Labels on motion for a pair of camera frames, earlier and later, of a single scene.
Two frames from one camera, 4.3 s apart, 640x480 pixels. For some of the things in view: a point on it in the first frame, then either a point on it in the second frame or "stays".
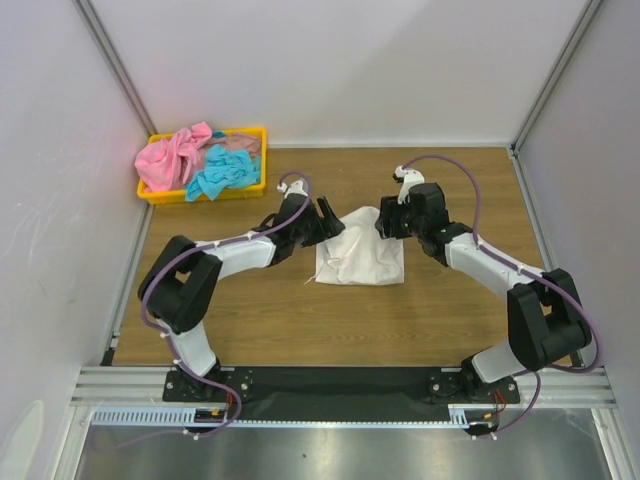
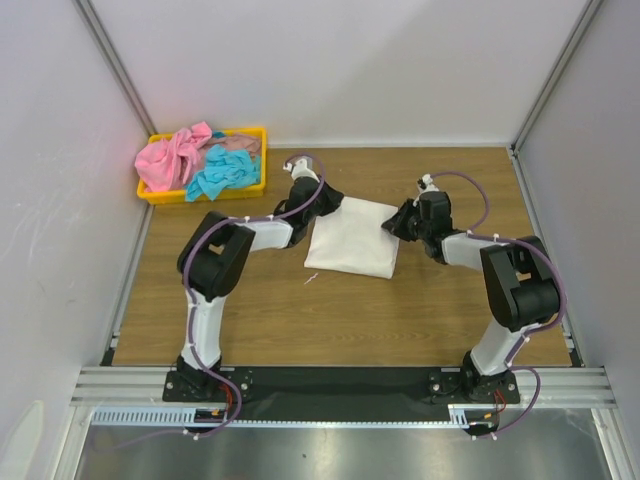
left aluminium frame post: (86, 13) stays
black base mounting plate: (339, 392) stays
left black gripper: (326, 227) to (332, 199)
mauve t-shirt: (234, 142) stays
